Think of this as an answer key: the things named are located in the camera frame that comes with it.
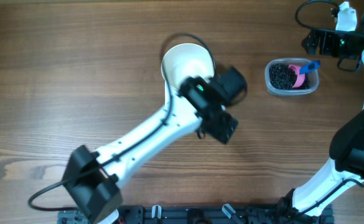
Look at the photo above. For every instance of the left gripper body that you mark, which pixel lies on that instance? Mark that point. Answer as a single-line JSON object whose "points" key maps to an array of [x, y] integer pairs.
{"points": [[220, 129]]}

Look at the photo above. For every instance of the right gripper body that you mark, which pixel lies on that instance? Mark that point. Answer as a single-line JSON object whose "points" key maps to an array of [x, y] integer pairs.
{"points": [[334, 43]]}

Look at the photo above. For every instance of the pink scoop blue handle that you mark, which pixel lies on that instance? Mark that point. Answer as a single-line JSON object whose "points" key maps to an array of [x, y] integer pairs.
{"points": [[300, 72]]}

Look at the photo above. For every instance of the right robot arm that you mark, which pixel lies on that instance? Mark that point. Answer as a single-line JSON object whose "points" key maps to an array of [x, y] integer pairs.
{"points": [[345, 166]]}

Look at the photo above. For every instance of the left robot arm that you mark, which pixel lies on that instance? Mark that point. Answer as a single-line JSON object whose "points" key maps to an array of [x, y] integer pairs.
{"points": [[94, 179]]}

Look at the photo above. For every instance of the white bowl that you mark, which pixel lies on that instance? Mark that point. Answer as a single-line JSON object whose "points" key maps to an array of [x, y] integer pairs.
{"points": [[184, 61]]}

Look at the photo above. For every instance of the clear plastic container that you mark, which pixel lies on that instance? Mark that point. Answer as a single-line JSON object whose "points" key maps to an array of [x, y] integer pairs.
{"points": [[313, 77]]}

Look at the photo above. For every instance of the black beans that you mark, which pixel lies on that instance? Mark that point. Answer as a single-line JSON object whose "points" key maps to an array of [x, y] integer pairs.
{"points": [[283, 78]]}

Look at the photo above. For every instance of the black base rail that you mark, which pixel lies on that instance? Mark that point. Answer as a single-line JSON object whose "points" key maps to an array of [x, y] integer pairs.
{"points": [[184, 215]]}

